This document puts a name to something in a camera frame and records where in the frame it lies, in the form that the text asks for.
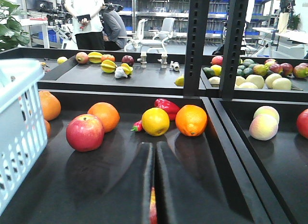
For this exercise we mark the bright red apple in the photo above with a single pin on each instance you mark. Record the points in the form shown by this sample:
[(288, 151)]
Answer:
[(302, 123)]

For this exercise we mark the white garlic bulb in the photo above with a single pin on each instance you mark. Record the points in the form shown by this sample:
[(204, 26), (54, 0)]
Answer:
[(120, 73)]

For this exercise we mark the front pale peach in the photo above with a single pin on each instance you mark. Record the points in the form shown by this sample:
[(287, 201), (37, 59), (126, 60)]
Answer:
[(263, 127)]

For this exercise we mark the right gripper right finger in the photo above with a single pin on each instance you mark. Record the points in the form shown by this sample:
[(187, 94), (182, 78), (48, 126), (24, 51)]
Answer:
[(182, 198)]

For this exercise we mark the large orange with navel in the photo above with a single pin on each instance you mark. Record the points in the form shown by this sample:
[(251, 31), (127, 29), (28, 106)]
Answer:
[(191, 120)]

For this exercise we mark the light blue plastic basket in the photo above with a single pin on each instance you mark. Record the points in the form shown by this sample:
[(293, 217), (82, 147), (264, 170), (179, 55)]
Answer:
[(23, 134)]

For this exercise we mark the yellow orange fruit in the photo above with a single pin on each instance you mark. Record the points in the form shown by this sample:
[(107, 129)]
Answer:
[(155, 121)]

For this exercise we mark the red bell pepper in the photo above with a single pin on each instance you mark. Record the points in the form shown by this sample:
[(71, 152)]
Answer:
[(171, 108)]

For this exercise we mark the orange grapefruit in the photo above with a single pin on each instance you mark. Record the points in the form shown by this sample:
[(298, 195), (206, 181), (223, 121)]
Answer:
[(51, 106)]

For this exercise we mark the red striped apple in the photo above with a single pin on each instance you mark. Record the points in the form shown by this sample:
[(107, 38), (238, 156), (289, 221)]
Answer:
[(153, 212)]

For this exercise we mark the rear pale peach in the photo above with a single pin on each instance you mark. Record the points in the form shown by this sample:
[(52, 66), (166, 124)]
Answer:
[(267, 110)]

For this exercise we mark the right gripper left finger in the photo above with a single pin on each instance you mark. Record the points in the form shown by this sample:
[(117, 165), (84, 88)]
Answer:
[(124, 195)]

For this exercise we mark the black shelf upright post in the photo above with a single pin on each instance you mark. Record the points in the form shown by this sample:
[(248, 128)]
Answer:
[(198, 14)]

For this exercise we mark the small orange tangerine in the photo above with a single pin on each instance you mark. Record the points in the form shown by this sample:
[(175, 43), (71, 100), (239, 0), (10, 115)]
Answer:
[(107, 113)]

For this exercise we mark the pink red apple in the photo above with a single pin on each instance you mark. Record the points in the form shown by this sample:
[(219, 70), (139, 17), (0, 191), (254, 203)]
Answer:
[(85, 133)]

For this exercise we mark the red chili pepper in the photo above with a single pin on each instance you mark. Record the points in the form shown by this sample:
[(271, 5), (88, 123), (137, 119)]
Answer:
[(137, 126)]

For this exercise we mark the pale peach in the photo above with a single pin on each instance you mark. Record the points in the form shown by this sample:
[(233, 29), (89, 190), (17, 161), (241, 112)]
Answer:
[(267, 110), (263, 127)]

